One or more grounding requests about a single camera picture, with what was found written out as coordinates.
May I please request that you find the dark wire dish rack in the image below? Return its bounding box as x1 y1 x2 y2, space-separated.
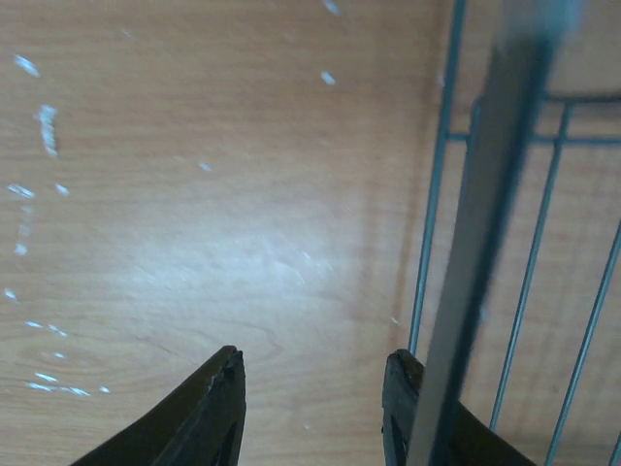
402 1 620 465

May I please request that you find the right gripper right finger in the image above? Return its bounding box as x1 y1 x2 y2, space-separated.
380 349 538 466

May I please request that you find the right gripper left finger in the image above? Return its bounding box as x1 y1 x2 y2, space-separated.
75 346 246 465

